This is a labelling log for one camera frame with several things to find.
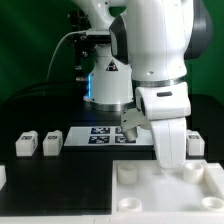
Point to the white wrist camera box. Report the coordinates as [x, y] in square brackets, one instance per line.
[155, 104]

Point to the white block at right edge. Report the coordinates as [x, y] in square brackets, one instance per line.
[214, 178]

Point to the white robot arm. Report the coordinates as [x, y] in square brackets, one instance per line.
[156, 38]

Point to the white sheet with tags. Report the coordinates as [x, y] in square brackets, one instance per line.
[104, 135]

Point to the white block at left edge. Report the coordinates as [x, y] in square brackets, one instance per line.
[3, 178]

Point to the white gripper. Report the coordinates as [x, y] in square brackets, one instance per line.
[169, 138]

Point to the white square tabletop tray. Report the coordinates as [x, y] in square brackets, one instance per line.
[142, 186]

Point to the white block at edge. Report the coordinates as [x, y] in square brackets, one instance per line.
[214, 178]
[3, 178]

